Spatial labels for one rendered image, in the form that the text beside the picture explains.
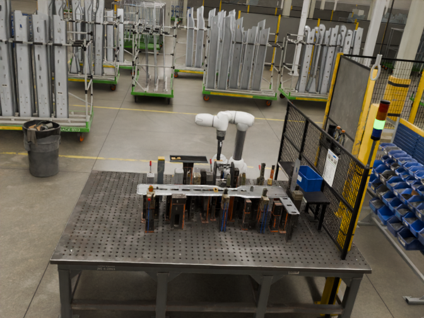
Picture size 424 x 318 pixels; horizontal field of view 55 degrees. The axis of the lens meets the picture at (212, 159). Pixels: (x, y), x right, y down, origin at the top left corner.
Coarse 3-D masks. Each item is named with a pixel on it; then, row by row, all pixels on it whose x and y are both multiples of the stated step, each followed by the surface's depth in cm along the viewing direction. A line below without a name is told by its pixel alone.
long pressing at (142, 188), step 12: (144, 192) 355; (156, 192) 357; (168, 192) 359; (180, 192) 361; (192, 192) 364; (204, 192) 366; (216, 192) 368; (228, 192) 370; (240, 192) 373; (252, 192) 375; (276, 192) 380
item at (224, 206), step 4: (224, 196) 353; (228, 196) 354; (224, 200) 353; (228, 200) 354; (224, 204) 355; (228, 204) 356; (224, 208) 356; (220, 212) 366; (224, 212) 359; (220, 216) 366; (224, 216) 361; (220, 220) 363; (224, 220) 362; (220, 224) 363; (224, 224) 364; (220, 228) 365; (224, 228) 366
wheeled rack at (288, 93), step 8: (296, 40) 1059; (304, 40) 1085; (352, 48) 1046; (360, 48) 1061; (296, 56) 1018; (288, 64) 1117; (296, 64) 1118; (280, 88) 1134; (288, 88) 1142; (280, 96) 1143; (288, 96) 1058; (296, 96) 1065; (304, 96) 1071; (312, 96) 1073; (320, 96) 1078
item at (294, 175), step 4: (296, 160) 377; (296, 164) 376; (296, 168) 376; (292, 176) 384; (296, 176) 375; (292, 180) 384; (296, 180) 375; (292, 184) 384; (296, 184) 375; (292, 188) 384
